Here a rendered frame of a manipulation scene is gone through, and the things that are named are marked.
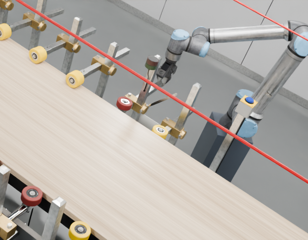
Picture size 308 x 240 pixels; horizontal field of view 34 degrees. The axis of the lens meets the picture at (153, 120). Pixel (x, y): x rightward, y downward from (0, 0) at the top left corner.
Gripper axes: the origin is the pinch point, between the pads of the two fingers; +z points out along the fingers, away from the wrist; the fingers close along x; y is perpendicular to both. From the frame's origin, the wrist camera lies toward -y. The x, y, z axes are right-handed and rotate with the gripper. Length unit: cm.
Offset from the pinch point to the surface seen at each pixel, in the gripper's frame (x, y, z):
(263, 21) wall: 7, 231, 31
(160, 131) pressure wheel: -26, -46, -10
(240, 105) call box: -53, -33, -38
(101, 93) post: 19.0, -32.7, 2.3
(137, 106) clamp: -4.7, -33.2, -4.2
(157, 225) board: -56, -99, -11
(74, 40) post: 44, -32, -18
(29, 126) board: 16, -96, -11
